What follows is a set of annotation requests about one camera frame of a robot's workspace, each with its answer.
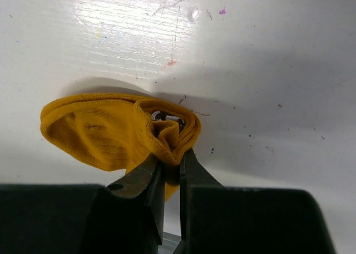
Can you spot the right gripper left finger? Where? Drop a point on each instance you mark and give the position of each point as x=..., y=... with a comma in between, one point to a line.
x=125, y=216

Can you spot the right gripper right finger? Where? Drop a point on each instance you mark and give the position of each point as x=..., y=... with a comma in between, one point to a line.
x=219, y=219

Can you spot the mustard yellow sock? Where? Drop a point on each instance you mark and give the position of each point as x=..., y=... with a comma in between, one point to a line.
x=113, y=131

